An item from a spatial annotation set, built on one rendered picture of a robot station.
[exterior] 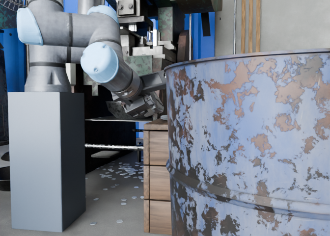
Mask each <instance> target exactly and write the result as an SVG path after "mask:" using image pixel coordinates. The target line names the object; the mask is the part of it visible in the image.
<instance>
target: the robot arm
mask: <svg viewBox="0 0 330 236"><path fill-rule="evenodd" d="M17 31H18V36H19V39H20V41H21V42H23V43H25V44H29V67H30V70H29V74H28V77H27V80H26V84H25V92H70V93H72V87H71V84H70V81H69V78H68V76H67V73H66V63H74V64H81V66H82V68H83V70H84V71H85V72H86V73H87V74H88V75H89V76H90V77H91V78H92V79H93V80H94V81H96V82H98V83H100V84H101V85H103V86H104V87H105V88H107V89H108V90H109V91H111V93H112V98H113V100H114V101H115V102H117V101H121V102H122V103H121V104H122V108H123V109H124V110H125V112H126V113H127V114H128V115H130V116H131V117H133V118H136V117H138V116H141V115H143V114H145V115H144V116H145V117H148V116H151V115H154V114H156V113H162V112H163V110H164V106H163V104H162V102H161V100H160V99H159V97H158V96H157V94H156V92H155V91H157V90H161V89H165V88H166V73H165V72H164V70H162V71H158V72H153V73H149V74H146V75H142V76H138V74H137V73H136V72H135V71H134V70H133V69H132V68H131V67H129V65H128V64H127V63H126V62H125V61H124V59H123V51H122V45H121V37H120V25H119V21H118V17H117V14H116V12H115V11H114V10H113V9H112V8H110V7H108V6H105V0H78V13H67V12H64V2H63V0H28V8H27V7H26V8H20V9H18V11H17ZM146 110H147V111H148V112H147V113H146Z"/></svg>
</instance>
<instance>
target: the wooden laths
mask: <svg viewBox="0 0 330 236"><path fill-rule="evenodd" d="M236 9H237V0H234V42H233V54H236ZM252 22H253V0H249V23H248V53H252ZM245 26H246V0H242V28H241V54H242V53H245ZM256 52H260V0H256Z"/></svg>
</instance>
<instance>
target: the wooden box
mask: <svg viewBox="0 0 330 236"><path fill-rule="evenodd" d="M144 130H145V131H143V164H144V166H143V187H144V232H145V233H149V232H150V233H153V234H164V235H172V227H171V201H170V175H169V172H168V170H167V168H166V162H167V160H168V159H169V149H168V123H167V120H163V119H161V118H159V119H157V120H154V121H151V122H149V123H146V124H144Z"/></svg>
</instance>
